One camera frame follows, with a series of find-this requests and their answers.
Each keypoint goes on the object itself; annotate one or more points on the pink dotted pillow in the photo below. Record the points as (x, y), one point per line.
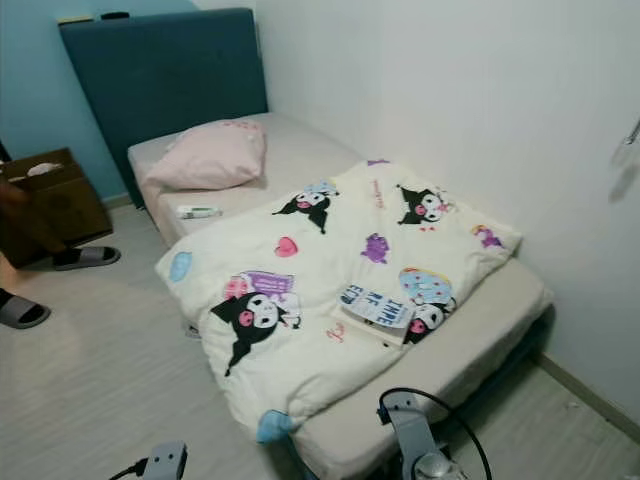
(210, 158)

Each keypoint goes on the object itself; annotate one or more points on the grey rubber slipper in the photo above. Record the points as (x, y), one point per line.
(87, 258)
(25, 312)

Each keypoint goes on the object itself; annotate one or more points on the crumpled clear plastic bag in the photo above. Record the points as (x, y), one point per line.
(44, 169)

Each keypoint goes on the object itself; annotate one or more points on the beige mattress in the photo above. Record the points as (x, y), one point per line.
(300, 145)

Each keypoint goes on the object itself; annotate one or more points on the white remote control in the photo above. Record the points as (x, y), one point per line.
(76, 19)

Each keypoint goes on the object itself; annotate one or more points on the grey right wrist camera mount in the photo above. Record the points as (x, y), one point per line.
(407, 425)

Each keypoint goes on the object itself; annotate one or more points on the white book with blue letters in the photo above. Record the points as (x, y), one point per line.
(378, 308)

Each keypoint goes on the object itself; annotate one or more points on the cream cartoon print duvet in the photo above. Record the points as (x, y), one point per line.
(330, 260)

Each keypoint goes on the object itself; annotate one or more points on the brown cardboard box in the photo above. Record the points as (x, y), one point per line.
(70, 205)

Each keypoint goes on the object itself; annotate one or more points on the blue upholstered headboard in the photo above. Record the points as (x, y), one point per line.
(160, 80)

